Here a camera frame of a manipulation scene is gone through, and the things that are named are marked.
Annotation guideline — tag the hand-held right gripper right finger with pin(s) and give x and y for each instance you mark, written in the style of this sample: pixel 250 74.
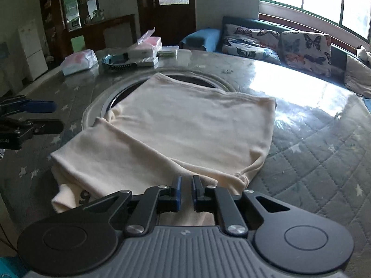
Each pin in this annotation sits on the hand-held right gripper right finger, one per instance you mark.
pixel 196 194

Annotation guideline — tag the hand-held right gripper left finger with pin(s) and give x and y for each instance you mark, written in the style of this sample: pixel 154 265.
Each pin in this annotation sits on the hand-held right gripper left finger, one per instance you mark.
pixel 177 194

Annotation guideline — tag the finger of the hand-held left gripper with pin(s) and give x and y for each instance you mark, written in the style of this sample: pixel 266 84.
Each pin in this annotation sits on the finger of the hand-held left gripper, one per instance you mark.
pixel 47 127
pixel 40 106

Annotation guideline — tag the cream fleece sweatshirt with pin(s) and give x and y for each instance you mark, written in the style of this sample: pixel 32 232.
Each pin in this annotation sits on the cream fleece sweatshirt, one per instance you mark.
pixel 188 121

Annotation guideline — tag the white refrigerator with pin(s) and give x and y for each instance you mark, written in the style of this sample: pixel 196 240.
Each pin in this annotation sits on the white refrigerator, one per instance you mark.
pixel 32 52

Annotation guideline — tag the translucent plastic bag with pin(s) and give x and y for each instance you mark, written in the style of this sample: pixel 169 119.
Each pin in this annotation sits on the translucent plastic bag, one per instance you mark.
pixel 79 62

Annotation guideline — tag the dark wooden display cabinet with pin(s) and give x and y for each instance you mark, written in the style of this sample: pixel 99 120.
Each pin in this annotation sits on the dark wooden display cabinet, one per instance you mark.
pixel 116 26

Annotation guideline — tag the grey quilted star table cover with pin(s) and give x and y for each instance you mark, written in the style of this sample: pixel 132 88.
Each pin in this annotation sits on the grey quilted star table cover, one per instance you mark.
pixel 304 165

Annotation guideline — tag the black round induction cooktop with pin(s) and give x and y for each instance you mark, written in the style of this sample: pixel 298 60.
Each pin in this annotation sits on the black round induction cooktop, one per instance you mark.
pixel 188 80

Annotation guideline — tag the white tissue box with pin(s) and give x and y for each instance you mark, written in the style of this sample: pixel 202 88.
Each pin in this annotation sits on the white tissue box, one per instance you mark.
pixel 145 47

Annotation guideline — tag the clear flat box green contents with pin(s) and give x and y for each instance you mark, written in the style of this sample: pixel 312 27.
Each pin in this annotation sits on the clear flat box green contents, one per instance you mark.
pixel 167 52

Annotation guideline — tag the flat butterfly print pillow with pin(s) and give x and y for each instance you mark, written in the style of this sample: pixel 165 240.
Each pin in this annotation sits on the flat butterfly print pillow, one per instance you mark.
pixel 252 55

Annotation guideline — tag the dark teal sofa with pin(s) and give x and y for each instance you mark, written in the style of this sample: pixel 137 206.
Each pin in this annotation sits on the dark teal sofa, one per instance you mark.
pixel 203 39

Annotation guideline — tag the dark wooden door frosted glass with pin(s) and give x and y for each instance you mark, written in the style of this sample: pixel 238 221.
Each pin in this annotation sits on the dark wooden door frosted glass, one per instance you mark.
pixel 174 17

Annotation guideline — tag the long butterfly print pillow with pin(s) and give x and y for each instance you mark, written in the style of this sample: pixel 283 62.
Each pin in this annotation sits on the long butterfly print pillow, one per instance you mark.
pixel 249 34

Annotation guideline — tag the large butterfly print pillow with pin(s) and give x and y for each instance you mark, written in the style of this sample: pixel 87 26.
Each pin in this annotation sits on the large butterfly print pillow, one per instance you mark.
pixel 307 52

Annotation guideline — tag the grey plain pillow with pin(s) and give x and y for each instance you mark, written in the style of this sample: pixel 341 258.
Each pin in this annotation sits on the grey plain pillow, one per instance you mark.
pixel 358 76

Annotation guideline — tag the panda plush toy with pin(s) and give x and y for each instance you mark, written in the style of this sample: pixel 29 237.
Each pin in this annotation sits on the panda plush toy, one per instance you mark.
pixel 363 53

